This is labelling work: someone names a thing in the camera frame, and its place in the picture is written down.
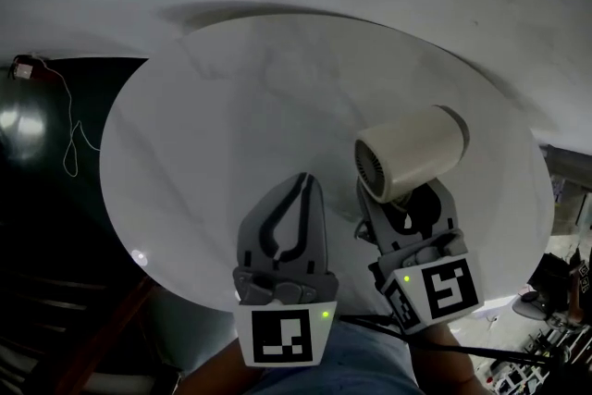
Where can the dark wooden furniture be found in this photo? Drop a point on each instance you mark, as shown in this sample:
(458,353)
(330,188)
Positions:
(69,328)

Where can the round white table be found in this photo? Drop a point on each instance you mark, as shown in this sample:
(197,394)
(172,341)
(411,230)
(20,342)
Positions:
(231,129)

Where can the person's light blue shirt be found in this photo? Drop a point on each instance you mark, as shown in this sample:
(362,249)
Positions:
(342,361)

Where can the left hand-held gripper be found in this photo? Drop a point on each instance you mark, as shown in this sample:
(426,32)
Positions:
(282,337)

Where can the red wall plug box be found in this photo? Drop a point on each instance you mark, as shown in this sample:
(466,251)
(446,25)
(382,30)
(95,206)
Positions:
(23,68)

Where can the cream hair dryer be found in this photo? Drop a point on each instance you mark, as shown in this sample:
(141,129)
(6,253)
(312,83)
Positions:
(411,143)

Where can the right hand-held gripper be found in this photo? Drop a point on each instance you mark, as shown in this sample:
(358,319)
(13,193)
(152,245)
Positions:
(451,287)

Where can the person's right forearm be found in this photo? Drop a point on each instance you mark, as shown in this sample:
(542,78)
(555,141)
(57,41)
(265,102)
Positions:
(444,365)

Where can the person's left forearm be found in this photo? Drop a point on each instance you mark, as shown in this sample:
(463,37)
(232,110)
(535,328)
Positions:
(217,374)

